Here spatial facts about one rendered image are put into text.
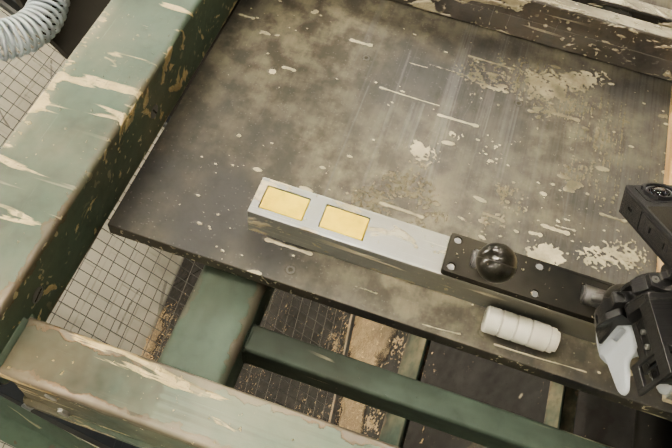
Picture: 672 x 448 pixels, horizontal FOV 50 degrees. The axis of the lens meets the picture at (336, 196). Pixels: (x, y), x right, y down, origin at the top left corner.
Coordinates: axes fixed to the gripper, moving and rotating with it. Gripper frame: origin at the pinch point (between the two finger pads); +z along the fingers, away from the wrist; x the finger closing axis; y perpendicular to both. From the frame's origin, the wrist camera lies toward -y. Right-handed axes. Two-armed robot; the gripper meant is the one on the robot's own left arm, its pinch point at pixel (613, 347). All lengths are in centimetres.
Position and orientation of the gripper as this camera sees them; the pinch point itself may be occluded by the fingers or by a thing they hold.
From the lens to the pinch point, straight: 71.8
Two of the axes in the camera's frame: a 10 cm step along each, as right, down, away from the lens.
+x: 10.0, 0.2, 0.9
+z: -0.9, 5.4, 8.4
